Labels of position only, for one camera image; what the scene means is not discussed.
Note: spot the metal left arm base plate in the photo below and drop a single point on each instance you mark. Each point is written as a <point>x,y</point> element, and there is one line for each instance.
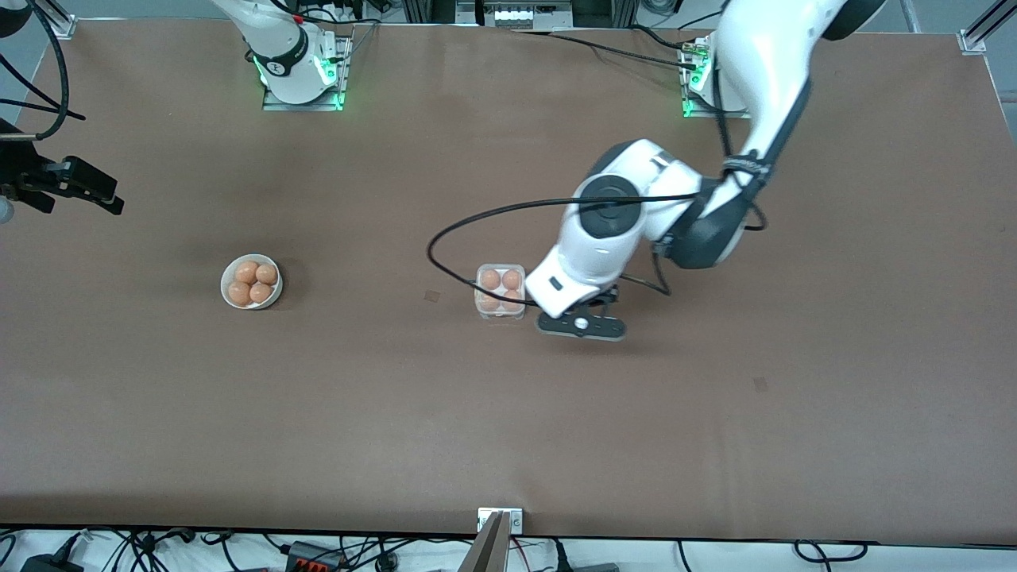
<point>699,114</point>

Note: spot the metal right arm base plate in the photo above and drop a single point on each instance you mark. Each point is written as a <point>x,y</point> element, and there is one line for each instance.
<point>274,106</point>

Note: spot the silver table edge bracket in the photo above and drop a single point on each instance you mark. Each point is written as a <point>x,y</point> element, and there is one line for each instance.
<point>516,520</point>

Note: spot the white power strip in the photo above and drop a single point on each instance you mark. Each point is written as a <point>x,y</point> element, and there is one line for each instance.
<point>524,16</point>

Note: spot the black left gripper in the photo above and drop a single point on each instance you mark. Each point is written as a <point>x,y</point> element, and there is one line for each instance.
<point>603,299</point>

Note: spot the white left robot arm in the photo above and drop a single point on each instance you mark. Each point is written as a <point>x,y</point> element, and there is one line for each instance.
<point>604,238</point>

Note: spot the white round bowl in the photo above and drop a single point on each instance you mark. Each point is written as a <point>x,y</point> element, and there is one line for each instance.
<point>276,295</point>

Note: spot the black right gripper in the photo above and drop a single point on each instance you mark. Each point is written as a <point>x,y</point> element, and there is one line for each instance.
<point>24,174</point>

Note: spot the grey camera mount beam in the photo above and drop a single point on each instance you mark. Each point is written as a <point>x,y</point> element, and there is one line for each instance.
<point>486,552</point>

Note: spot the brown egg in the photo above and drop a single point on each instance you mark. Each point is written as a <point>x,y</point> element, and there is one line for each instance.
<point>491,279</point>
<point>261,292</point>
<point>490,302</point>
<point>266,274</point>
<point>512,299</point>
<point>512,279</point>
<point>239,293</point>
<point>246,272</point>

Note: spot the clear plastic egg box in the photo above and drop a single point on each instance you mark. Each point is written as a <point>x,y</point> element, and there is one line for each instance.
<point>500,291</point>

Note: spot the black orange power adapter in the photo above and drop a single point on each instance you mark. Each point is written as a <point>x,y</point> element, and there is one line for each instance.
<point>314,556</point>

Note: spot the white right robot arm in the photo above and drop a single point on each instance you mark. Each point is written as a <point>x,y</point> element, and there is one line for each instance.
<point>294,71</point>

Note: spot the silver corner bracket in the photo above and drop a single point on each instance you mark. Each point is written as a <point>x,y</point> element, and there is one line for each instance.
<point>62,28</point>
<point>972,44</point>

